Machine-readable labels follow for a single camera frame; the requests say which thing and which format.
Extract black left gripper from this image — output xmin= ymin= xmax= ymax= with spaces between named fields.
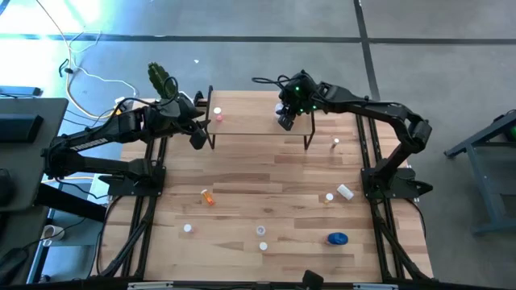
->
xmin=155 ymin=96 xmax=212 ymax=151

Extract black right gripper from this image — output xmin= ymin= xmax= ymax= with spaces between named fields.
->
xmin=277 ymin=71 xmax=323 ymax=132

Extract small orange pill bottle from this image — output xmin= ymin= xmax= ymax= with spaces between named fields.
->
xmin=200 ymin=188 xmax=217 ymax=207

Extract white bottle ribbed cap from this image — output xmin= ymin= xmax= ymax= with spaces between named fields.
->
xmin=336 ymin=184 xmax=355 ymax=201

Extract blue Tums bottle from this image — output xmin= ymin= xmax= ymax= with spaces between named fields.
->
xmin=324 ymin=231 xmax=349 ymax=247

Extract wooden shelf black legs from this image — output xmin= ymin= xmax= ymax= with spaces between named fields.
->
xmin=204 ymin=85 xmax=316 ymax=151

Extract green cactus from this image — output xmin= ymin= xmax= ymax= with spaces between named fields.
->
xmin=147 ymin=61 xmax=178 ymax=100

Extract white yellow power plug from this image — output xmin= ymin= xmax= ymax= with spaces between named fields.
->
xmin=114 ymin=95 xmax=134 ymax=118

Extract black desk beam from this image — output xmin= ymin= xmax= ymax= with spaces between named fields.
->
xmin=34 ymin=183 xmax=108 ymax=223

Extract black desk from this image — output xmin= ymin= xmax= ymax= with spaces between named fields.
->
xmin=0 ymin=97 xmax=69 ymax=213

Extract white mug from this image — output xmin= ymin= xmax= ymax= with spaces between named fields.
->
xmin=41 ymin=224 xmax=65 ymax=247

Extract black rectangular box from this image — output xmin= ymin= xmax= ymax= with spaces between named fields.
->
xmin=0 ymin=114 xmax=44 ymax=143

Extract dark flat device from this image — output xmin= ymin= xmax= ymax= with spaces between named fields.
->
xmin=0 ymin=85 xmax=43 ymax=98

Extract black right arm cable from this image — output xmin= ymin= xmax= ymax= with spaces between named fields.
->
xmin=252 ymin=74 xmax=292 ymax=88

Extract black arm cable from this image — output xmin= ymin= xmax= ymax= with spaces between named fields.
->
xmin=252 ymin=74 xmax=292 ymax=88
xmin=112 ymin=75 xmax=181 ymax=118

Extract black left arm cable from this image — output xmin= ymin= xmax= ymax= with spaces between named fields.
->
xmin=112 ymin=75 xmax=181 ymax=118

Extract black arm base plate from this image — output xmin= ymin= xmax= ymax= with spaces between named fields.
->
xmin=360 ymin=167 xmax=435 ymax=201
xmin=98 ymin=166 xmax=167 ymax=197

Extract white floor cable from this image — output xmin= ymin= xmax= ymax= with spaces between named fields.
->
xmin=66 ymin=30 xmax=140 ymax=122

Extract yellow floor cable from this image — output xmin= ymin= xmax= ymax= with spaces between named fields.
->
xmin=34 ymin=0 xmax=122 ymax=120

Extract black aluminium table frame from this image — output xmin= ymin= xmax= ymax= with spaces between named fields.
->
xmin=90 ymin=90 xmax=435 ymax=290

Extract black table-level camera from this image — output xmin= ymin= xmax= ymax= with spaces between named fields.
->
xmin=302 ymin=269 xmax=325 ymax=289

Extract silver bracket plate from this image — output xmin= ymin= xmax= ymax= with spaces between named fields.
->
xmin=352 ymin=283 xmax=399 ymax=290
xmin=127 ymin=281 xmax=174 ymax=290

